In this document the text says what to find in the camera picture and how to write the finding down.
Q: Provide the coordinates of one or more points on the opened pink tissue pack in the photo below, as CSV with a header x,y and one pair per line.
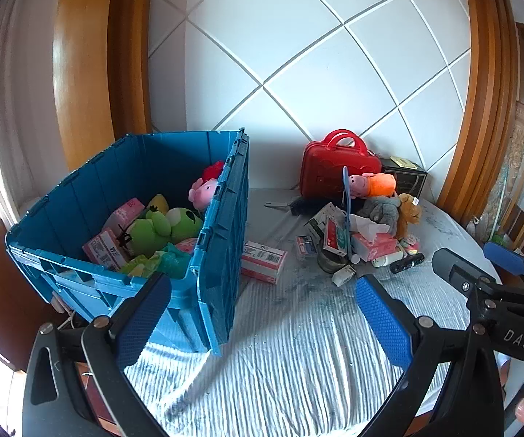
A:
x,y
375,246

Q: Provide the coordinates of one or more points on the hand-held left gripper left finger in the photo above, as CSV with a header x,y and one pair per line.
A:
x,y
143,314

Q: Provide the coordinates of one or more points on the yellow plush toy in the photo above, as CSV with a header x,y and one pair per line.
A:
x,y
158,202

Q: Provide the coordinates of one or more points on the white bottle with green label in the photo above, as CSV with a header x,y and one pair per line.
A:
x,y
382,261

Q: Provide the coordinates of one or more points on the pink pig plush red dress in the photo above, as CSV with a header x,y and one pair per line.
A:
x,y
203,189

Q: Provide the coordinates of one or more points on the white printed medicine box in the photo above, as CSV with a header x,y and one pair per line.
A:
x,y
329,210

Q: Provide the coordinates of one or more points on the black gift box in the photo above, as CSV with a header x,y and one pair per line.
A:
x,y
410,182

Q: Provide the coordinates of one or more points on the blue and white card packet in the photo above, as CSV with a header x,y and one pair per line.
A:
x,y
305,246

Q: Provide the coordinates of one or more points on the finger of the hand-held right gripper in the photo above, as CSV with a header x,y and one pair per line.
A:
x,y
507,258
455,269

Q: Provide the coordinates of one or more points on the blue plastic storage crate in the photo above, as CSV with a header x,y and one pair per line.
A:
x,y
62,218

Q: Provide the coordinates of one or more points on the green and white toothpaste box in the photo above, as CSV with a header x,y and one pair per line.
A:
x,y
341,241

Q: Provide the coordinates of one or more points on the green frog plush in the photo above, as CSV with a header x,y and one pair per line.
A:
x,y
153,230

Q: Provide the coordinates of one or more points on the black oblong case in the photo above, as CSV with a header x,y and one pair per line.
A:
x,y
406,263

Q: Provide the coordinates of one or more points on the small white carton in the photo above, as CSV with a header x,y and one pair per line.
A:
x,y
344,275

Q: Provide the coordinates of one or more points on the pink pig plush orange dress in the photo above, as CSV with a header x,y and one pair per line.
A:
x,y
378,184

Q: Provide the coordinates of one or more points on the clear packing tape roll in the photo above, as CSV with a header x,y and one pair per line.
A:
x,y
330,261

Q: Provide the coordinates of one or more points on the red and white toothpaste box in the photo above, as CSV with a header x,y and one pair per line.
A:
x,y
331,234

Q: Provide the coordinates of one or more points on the blue plastic shoehorn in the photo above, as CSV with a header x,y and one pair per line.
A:
x,y
346,191

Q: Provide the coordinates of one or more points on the white and green medicine box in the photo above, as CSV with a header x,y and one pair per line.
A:
x,y
315,226

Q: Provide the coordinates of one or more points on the green plastic packet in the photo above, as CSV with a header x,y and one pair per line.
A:
x,y
171,261

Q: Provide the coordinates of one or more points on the pink tissue pack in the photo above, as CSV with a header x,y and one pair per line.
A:
x,y
123,214
262,261
375,246
103,248

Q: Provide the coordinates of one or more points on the brown bear plush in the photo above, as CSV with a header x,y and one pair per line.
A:
x,y
410,211

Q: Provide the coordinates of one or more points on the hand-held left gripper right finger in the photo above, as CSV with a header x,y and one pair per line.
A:
x,y
382,318

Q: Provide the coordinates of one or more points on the grey elephant plush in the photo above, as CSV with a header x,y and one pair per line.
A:
x,y
382,211

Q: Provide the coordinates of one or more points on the wooden door frame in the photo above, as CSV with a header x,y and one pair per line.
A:
x,y
476,100
89,77

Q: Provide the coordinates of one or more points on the red hard carry case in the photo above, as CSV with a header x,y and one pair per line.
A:
x,y
323,168

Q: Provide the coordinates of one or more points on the light blue bed sheet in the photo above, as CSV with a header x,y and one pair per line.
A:
x,y
289,350

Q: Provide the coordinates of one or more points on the pastel coloured small packet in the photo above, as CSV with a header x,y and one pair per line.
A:
x,y
410,243

